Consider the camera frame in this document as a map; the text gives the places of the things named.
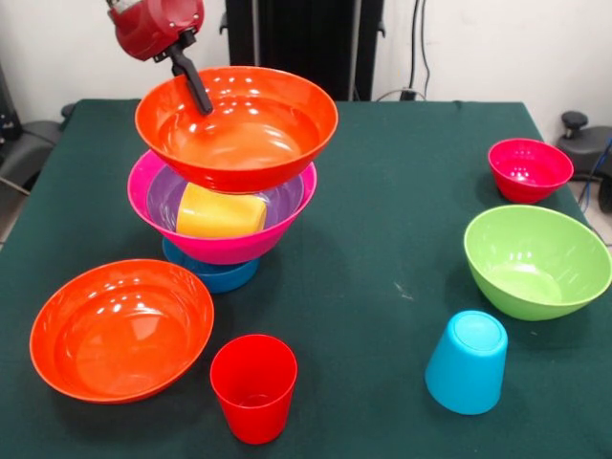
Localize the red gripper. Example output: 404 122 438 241
107 0 214 117

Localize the orange bowl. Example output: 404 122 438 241
29 259 215 404
135 65 339 195

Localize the purple bowl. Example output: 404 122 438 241
146 167 306 239

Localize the yellow cup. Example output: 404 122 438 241
175 182 269 239

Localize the large pink bowl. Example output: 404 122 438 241
127 150 318 266

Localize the black caster leg with knob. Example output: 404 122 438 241
0 102 77 197
557 110 612 214

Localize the blue bowl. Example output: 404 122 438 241
161 237 261 295

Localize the red cup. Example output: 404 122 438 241
209 333 299 446

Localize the dark green tablecloth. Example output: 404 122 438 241
0 98 612 459

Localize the small crimson bowl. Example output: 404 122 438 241
487 138 575 205

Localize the green bowl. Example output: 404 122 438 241
463 204 612 322

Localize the light blue cup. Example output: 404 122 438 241
425 309 510 416

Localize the black wall cable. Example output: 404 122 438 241
375 0 434 102

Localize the blue cable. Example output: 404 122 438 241
578 138 612 211

